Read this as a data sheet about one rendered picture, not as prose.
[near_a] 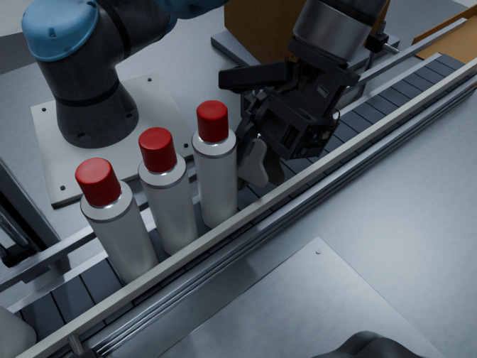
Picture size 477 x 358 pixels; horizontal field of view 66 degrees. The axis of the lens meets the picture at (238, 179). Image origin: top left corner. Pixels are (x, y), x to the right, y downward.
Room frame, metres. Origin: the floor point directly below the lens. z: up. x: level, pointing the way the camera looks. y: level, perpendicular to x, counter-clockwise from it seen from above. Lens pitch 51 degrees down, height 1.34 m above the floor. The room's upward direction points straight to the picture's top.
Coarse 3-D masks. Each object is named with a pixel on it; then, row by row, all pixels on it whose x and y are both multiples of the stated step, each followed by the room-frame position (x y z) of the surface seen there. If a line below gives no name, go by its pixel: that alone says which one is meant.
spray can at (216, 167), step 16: (208, 112) 0.29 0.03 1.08; (224, 112) 0.29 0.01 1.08; (208, 128) 0.28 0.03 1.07; (224, 128) 0.29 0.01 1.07; (192, 144) 0.29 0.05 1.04; (208, 144) 0.28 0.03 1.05; (224, 144) 0.28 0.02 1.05; (208, 160) 0.27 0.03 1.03; (224, 160) 0.27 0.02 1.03; (208, 176) 0.27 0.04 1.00; (224, 176) 0.27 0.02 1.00; (208, 192) 0.27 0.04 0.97; (224, 192) 0.27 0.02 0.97; (208, 208) 0.27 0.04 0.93; (224, 208) 0.27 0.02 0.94; (208, 224) 0.28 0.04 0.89
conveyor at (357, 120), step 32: (448, 64) 0.68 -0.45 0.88; (384, 96) 0.58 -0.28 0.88; (416, 96) 0.58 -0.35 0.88; (352, 128) 0.49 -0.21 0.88; (288, 160) 0.41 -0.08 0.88; (256, 192) 0.34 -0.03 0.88; (160, 256) 0.23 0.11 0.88; (64, 288) 0.19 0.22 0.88; (96, 288) 0.19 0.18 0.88; (160, 288) 0.19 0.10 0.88; (32, 320) 0.15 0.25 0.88; (64, 320) 0.15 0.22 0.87; (64, 352) 0.11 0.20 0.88
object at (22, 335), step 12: (0, 312) 0.13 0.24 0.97; (0, 324) 0.12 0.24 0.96; (12, 324) 0.12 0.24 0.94; (24, 324) 0.13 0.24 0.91; (0, 336) 0.11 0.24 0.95; (12, 336) 0.11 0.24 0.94; (24, 336) 0.12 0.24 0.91; (36, 336) 0.13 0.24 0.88; (0, 348) 0.10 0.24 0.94; (12, 348) 0.10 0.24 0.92; (24, 348) 0.11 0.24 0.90
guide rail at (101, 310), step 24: (456, 72) 0.60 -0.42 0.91; (432, 96) 0.55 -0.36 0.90; (384, 120) 0.47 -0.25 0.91; (360, 144) 0.42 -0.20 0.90; (312, 168) 0.36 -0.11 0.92; (288, 192) 0.32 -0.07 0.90; (240, 216) 0.27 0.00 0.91; (216, 240) 0.24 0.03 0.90; (168, 264) 0.20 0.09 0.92; (144, 288) 0.18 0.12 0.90; (96, 312) 0.14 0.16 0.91; (48, 336) 0.12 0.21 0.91
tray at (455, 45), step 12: (468, 12) 0.95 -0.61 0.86; (444, 24) 0.88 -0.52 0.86; (468, 24) 0.93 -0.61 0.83; (420, 36) 0.82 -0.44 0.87; (456, 36) 0.87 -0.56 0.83; (468, 36) 0.87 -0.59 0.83; (432, 48) 0.82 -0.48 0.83; (444, 48) 0.82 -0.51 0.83; (456, 48) 0.82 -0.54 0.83; (468, 48) 0.82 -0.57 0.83; (468, 60) 0.77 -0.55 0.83
